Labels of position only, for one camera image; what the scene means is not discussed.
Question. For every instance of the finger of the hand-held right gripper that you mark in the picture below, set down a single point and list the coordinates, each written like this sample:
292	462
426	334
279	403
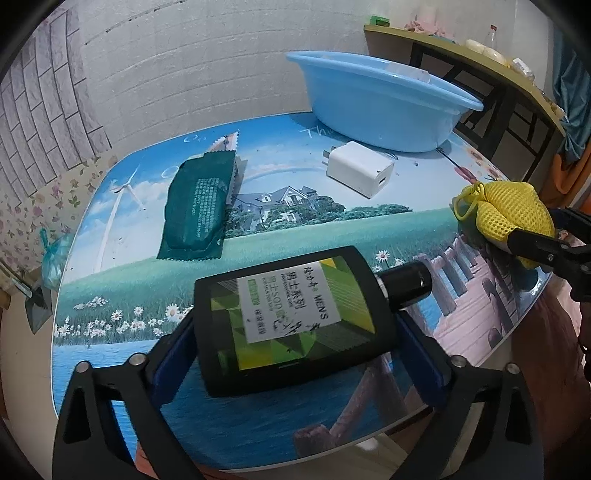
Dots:
572	218
540	249

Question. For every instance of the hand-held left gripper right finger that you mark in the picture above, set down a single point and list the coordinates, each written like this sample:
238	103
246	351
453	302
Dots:
415	353

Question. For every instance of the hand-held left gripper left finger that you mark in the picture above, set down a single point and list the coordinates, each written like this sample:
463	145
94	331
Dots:
171	355

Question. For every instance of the yellow mesh sponge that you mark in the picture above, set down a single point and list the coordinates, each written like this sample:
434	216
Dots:
508	207

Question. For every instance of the black bottle green label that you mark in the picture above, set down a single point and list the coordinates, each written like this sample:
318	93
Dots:
221	323

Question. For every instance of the translucent plastic container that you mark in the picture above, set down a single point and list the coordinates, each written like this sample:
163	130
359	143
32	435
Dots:
411	74

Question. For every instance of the blue plastic basin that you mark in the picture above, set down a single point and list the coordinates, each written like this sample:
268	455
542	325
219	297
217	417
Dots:
369	106

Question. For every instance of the landscape printed desktop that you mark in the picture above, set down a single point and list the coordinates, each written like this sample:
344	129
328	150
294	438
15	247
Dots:
300	230

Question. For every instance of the orange cloth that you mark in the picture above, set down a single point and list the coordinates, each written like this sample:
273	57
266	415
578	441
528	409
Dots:
570	175

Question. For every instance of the blue curtain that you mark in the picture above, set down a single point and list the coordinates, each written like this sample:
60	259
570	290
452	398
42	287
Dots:
575	92

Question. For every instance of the grey dustpan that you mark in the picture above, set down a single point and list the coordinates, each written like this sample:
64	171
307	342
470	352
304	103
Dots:
39	309

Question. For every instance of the person's brown clothing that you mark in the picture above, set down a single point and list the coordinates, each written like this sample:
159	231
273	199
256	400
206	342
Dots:
554	392

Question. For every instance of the dark green packet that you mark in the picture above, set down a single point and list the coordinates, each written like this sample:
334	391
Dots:
194	207

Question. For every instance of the teal plastic bag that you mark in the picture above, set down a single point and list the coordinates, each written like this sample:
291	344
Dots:
55	258

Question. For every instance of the clear jar white lid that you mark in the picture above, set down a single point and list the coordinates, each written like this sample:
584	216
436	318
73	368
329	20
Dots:
522	69

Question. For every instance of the white charger plug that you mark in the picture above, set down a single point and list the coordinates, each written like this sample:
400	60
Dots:
355	168

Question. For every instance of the clear bottle red cap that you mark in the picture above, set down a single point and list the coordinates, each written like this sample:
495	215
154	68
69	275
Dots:
491	37

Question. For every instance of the wooden side table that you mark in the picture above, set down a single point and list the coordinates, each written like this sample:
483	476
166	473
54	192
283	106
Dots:
443	41

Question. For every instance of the pink cloth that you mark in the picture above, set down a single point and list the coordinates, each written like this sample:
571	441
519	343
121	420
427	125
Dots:
425	25

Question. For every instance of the small green box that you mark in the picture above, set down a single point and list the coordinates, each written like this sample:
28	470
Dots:
379	20

